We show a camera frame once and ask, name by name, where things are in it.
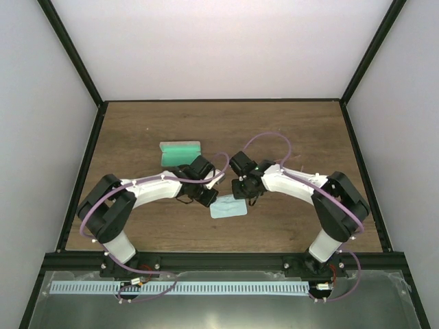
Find metal front plate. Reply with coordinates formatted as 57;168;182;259
29;271;420;328

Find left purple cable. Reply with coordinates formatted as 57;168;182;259
79;151;230;304

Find black enclosure frame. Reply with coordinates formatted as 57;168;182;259
17;0;431;329

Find black mounting rail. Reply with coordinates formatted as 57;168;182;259
44;251;406;278

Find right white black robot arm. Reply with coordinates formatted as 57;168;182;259
230;151;370;276

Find light blue cleaning cloth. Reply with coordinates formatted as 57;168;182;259
209;195;248;219

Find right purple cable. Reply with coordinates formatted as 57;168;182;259
244;132;366;304

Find light blue slotted cable duct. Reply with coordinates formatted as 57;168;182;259
49;280;309;297

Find purple cable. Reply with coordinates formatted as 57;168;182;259
244;132;366;304
79;151;230;304

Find pink sunglasses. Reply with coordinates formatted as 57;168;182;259
292;154;308;172

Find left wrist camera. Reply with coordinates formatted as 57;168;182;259
204;170;225;190

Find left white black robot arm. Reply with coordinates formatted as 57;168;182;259
77;156;224;277

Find grey green glasses case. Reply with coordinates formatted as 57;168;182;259
159;141;201;167

